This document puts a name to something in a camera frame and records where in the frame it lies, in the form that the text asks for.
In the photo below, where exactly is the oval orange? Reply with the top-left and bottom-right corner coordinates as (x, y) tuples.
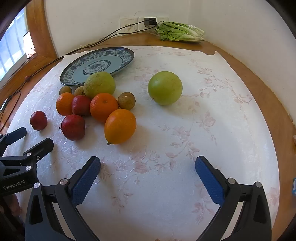
(104, 108), (137, 145)

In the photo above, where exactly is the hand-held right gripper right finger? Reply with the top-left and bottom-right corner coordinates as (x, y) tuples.
(195, 156), (274, 241)

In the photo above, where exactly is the smooth green apple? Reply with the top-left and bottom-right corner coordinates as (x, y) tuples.
(147, 71), (183, 106)

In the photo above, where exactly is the window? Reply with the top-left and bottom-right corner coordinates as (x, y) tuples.
(0, 9), (35, 81)

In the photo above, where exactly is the black power cable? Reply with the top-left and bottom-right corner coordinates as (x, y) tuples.
(0, 20), (145, 130)

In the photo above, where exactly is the round orange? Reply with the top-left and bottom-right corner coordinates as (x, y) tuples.
(90, 93), (119, 123)
(56, 92), (75, 117)

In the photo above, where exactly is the yellow-green pear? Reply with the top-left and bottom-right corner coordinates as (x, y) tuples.
(83, 71), (116, 99)

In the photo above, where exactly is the blue patterned porcelain plate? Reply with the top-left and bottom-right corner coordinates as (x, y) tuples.
(60, 47), (135, 86)

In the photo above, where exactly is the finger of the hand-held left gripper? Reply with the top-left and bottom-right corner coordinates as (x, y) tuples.
(0, 127), (27, 155)
(23, 138), (54, 173)

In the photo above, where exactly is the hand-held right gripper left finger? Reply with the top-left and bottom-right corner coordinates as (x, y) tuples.
(25, 156), (101, 241)

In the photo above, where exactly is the wooden window frame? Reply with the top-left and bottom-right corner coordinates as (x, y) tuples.
(0, 0), (58, 98)

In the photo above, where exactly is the small red apple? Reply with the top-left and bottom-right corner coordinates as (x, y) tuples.
(30, 111), (48, 131)
(71, 95), (92, 117)
(59, 114), (86, 141)

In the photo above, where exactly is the bagged romaine lettuce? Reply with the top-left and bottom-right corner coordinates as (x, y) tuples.
(154, 22), (205, 42)

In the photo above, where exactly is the white floral tablecloth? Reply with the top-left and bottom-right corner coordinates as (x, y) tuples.
(5, 46), (280, 241)

